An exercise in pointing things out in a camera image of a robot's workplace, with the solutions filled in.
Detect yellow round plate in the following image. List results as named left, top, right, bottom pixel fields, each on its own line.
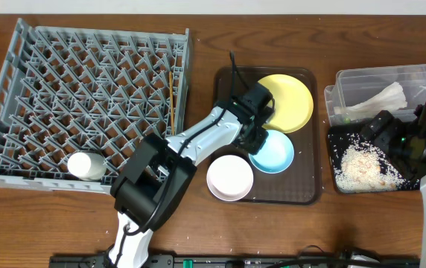
left=258, top=74, right=314, bottom=133

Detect grey plastic dish rack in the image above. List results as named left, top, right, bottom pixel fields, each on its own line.
left=0, top=19, right=193, bottom=194

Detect right black cable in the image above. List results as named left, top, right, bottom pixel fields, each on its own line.
left=264, top=244, right=352, bottom=268

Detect left black cable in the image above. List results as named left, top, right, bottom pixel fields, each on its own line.
left=121, top=51, right=251, bottom=237

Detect rice food scraps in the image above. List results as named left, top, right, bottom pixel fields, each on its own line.
left=333, top=134, right=406, bottom=194

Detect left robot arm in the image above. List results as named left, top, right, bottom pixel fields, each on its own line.
left=104, top=83, right=275, bottom=267

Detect white paper napkin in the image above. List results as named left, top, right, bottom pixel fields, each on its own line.
left=334, top=82, right=408, bottom=121

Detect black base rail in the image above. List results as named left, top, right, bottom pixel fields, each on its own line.
left=48, top=255, right=419, bottom=268

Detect clear plastic bin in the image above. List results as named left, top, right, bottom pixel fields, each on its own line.
left=324, top=64, right=426, bottom=126

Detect black cable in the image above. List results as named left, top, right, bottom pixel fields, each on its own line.
left=264, top=244, right=352, bottom=268
left=121, top=51, right=251, bottom=237

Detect dark brown serving tray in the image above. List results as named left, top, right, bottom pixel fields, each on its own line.
left=208, top=66, right=320, bottom=205

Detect light blue bowl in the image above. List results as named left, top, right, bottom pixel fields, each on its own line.
left=249, top=130, right=295, bottom=174

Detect black rectangular tray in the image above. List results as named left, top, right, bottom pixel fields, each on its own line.
left=326, top=122, right=422, bottom=194

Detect white paper cup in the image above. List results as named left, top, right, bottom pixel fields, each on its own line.
left=67, top=152, right=107, bottom=181

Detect wooden chopstick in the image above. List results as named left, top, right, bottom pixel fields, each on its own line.
left=168, top=71, right=175, bottom=135

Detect white round bowl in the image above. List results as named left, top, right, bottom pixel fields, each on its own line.
left=206, top=155, right=254, bottom=202

